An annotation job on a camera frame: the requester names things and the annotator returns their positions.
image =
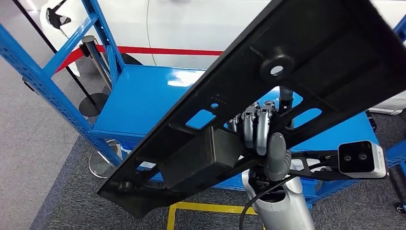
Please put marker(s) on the yellow floor tape square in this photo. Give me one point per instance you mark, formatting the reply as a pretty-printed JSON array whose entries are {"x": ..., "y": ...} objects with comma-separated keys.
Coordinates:
[{"x": 206, "y": 208}]

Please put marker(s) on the black stanchion pole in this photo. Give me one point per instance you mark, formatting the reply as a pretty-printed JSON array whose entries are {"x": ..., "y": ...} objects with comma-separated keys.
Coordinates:
[{"x": 92, "y": 106}]

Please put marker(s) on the red barrier belt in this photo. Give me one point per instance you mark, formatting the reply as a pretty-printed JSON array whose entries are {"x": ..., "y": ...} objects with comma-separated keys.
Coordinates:
[{"x": 174, "y": 51}]

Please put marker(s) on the blue metal shelf rack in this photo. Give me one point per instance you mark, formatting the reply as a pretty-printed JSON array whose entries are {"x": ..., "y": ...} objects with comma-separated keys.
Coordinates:
[{"x": 142, "y": 95}]

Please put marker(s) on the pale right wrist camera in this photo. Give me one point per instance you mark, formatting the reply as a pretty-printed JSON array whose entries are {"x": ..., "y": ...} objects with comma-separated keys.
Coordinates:
[{"x": 358, "y": 158}]

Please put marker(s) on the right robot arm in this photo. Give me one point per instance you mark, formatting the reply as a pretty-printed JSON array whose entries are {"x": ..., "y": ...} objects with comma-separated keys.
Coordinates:
[{"x": 285, "y": 209}]

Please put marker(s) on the black plastic frame part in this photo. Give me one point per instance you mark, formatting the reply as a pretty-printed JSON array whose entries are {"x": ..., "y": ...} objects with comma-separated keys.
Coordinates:
[{"x": 317, "y": 31}]

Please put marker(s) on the white car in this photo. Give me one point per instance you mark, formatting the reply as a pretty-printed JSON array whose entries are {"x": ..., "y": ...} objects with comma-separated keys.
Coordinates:
[{"x": 190, "y": 22}]

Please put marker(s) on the chrome stanchion post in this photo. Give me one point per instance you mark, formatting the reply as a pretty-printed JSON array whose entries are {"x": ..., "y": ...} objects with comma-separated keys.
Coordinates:
[
  {"x": 95, "y": 54},
  {"x": 101, "y": 163}
]

